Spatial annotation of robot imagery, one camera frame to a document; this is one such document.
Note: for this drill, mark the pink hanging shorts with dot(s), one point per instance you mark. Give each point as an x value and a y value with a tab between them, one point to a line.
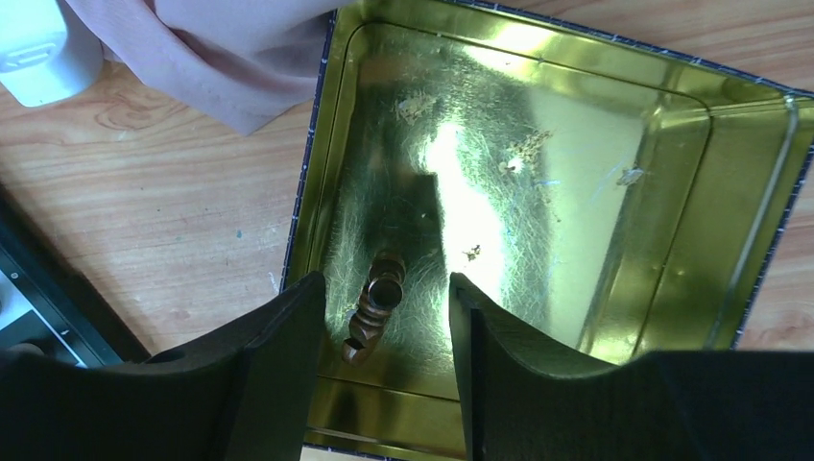
243	63

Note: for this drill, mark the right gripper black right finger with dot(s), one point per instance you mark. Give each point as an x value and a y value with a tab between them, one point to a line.
526	396

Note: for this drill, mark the white clothes rack stand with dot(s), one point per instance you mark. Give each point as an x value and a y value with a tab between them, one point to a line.
47	53

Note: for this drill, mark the black white chess board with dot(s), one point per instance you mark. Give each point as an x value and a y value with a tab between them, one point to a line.
50	308

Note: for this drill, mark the yellow transparent piece tray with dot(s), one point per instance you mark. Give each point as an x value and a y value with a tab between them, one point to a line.
619	197

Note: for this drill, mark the dark chess pieces in tray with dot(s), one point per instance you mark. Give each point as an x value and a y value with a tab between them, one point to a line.
381	294

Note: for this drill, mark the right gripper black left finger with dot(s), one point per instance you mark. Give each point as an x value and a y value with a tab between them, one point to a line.
240	392

